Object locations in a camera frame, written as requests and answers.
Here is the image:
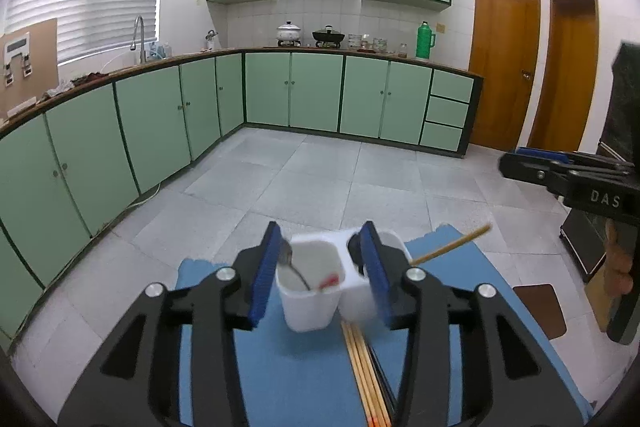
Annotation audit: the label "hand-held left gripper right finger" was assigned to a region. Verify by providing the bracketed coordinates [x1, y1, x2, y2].
[360, 221, 586, 427]

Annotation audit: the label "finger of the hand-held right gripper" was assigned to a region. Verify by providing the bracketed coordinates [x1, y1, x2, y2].
[517, 147, 635, 173]
[499, 153, 572, 198]

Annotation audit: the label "narrow wooden door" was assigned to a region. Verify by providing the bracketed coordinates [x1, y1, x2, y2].
[527, 0, 600, 154]

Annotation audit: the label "wide wooden door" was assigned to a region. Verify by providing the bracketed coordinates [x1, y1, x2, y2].
[467, 0, 542, 152]

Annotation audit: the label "light wooden chopstick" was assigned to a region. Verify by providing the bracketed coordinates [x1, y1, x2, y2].
[355, 323, 392, 425]
[341, 322, 376, 427]
[346, 322, 381, 427]
[410, 223, 493, 266]

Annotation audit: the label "blue felt mat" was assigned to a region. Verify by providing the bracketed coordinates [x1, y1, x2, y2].
[175, 224, 596, 427]

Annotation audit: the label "white power strip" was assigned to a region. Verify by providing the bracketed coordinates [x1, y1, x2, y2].
[7, 97, 39, 118]

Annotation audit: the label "white cooking pot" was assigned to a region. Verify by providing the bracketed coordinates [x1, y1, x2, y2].
[276, 21, 303, 46]

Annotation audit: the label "brown cardboard board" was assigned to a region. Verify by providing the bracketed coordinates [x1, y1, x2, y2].
[0, 18, 60, 120]

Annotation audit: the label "cloths on counter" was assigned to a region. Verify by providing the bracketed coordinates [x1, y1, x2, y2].
[42, 71, 117, 100]

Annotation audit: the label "black spoon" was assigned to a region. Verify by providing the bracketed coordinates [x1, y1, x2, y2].
[347, 232, 371, 279]

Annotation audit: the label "black wok with lid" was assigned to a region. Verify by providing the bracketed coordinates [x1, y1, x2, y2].
[312, 25, 346, 50]

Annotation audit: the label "white two-compartment utensil holder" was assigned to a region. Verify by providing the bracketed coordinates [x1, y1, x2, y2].
[275, 229, 413, 334]

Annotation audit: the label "person's right hand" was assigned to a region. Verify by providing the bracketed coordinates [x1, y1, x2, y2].
[604, 219, 637, 297]

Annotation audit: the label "green base kitchen cabinets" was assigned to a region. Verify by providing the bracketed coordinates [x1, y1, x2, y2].
[0, 47, 484, 353]

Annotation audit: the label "green thermos flask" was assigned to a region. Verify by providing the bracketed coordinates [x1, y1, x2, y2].
[414, 21, 437, 60]

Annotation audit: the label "dark reddish chopstick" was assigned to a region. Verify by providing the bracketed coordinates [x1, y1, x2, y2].
[372, 349, 399, 414]
[367, 343, 393, 410]

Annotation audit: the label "black glass cabinet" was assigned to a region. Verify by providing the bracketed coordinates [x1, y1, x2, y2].
[559, 39, 640, 284]

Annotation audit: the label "brown stool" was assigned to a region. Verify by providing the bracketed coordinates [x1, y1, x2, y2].
[512, 283, 569, 342]

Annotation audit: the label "steel kitchen faucet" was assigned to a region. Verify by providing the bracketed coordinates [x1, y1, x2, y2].
[131, 16, 149, 64]

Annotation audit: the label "white floor cable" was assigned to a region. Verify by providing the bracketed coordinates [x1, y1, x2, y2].
[127, 183, 162, 208]

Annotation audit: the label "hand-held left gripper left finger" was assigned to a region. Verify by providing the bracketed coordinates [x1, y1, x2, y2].
[57, 221, 283, 427]

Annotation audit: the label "metal spoon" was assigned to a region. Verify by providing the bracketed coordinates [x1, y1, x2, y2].
[277, 239, 314, 293]

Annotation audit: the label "white bracket on board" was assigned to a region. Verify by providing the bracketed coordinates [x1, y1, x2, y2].
[4, 34, 34, 86]

